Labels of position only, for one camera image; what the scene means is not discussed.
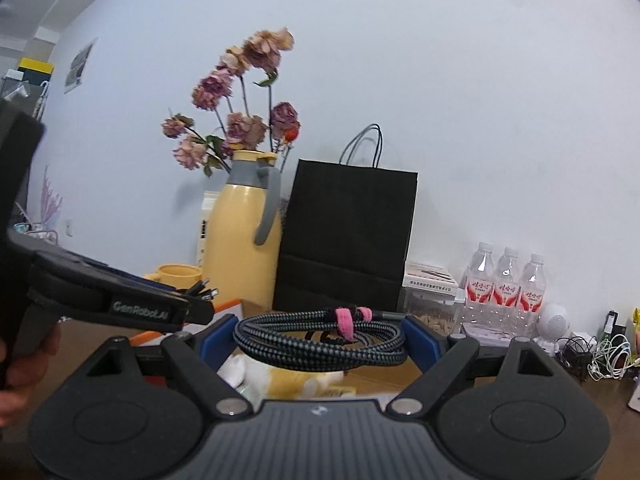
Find yellow thermos jug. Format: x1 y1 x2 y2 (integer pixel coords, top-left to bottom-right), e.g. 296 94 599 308
202 150 282 311

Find middle water bottle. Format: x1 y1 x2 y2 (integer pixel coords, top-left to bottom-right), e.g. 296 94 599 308
492 247 520 333

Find clear seed container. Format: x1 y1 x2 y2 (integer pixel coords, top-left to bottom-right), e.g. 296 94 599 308
402 288 464 336

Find left water bottle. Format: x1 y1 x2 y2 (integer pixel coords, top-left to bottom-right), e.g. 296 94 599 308
462 242 495 325

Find wire rack shelf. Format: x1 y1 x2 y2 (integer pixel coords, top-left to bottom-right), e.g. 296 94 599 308
13 202 58 245

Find person's left hand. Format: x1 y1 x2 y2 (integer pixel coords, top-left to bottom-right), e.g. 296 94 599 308
0 324 61 428

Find snack packet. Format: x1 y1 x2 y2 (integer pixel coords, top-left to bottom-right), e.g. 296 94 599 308
631 307 640 368

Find white robot figurine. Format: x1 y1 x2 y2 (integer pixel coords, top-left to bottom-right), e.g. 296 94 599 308
534 304 570 356

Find braided cable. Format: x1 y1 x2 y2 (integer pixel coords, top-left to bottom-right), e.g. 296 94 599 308
233 304 409 374

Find black paper bag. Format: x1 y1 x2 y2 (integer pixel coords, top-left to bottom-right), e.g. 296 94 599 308
273 124 418 312

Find yellow mug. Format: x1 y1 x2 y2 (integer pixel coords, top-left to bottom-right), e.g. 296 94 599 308
143 263 202 289

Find black tangled cables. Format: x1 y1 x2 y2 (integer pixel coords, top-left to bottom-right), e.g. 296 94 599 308
554 309 622 384

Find sheep plush toy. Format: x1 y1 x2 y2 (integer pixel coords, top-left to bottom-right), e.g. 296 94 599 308
217 353 345 408

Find water bottle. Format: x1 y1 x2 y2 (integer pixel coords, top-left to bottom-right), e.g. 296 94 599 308
462 242 495 325
518 254 547 336
492 247 520 333

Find right water bottle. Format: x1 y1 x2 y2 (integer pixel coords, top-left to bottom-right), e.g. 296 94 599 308
518 254 547 336

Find dried pink flower bouquet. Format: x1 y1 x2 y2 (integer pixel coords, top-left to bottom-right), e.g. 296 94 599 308
162 27 302 177

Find flat white box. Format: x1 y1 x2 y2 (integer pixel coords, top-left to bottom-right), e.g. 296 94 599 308
402 262 459 295

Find white tangled cables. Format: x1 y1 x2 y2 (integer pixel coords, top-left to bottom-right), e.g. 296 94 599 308
587 332 634 380

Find wall poster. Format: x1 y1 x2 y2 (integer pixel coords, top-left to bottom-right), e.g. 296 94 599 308
64 38 98 93

